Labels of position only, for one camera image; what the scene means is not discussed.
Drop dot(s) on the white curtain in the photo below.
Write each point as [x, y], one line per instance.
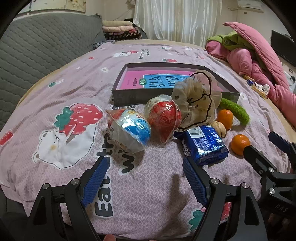
[175, 18]

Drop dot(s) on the grey quilted headboard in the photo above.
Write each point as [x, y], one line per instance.
[34, 46]

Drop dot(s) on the dark knitted cloth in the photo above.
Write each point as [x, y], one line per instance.
[101, 45]

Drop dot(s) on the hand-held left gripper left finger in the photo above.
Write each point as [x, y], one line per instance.
[97, 180]

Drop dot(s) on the white crumpled wrapper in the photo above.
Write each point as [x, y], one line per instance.
[264, 88]

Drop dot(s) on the orange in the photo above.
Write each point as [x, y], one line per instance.
[240, 144]
[224, 118]

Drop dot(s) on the pink and blue book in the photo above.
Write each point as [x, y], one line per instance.
[134, 80]

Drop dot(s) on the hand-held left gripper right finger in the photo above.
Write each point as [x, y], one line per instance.
[194, 180]

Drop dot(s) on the green fuzzy scrunchie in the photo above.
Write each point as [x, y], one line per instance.
[238, 111]

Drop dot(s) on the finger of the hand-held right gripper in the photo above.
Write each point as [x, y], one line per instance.
[278, 140]
[256, 160]

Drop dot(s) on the green blanket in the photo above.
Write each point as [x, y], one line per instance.
[231, 40]

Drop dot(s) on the pink quilt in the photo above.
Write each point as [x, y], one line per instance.
[259, 46]

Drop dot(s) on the white air conditioner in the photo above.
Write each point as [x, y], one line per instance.
[251, 4]

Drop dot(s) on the red egg toy packet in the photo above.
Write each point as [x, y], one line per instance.
[164, 115]

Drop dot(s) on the floral wall panel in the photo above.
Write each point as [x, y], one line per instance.
[78, 3]

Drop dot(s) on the beige sheer scrunchie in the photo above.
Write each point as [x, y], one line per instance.
[196, 104]

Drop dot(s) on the blue candy wrapper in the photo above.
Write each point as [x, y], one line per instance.
[250, 81]

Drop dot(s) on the pink strawberry printed blanket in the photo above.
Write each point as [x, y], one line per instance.
[76, 83]

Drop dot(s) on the grey cardboard box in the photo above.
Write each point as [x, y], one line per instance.
[129, 97]

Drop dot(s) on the person's left hand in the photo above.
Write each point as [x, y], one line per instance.
[109, 238]

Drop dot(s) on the blue egg toy packet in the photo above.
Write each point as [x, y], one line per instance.
[129, 129]

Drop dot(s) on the walnut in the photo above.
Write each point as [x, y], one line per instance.
[219, 129]

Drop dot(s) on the blue biscuit packet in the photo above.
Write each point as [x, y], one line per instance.
[203, 146]

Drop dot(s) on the stack of folded blankets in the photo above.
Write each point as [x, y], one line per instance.
[120, 29]

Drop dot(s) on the yellow snack stick wrapper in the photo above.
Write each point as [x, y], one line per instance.
[259, 91]

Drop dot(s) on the black monitor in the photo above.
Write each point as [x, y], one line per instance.
[283, 46]

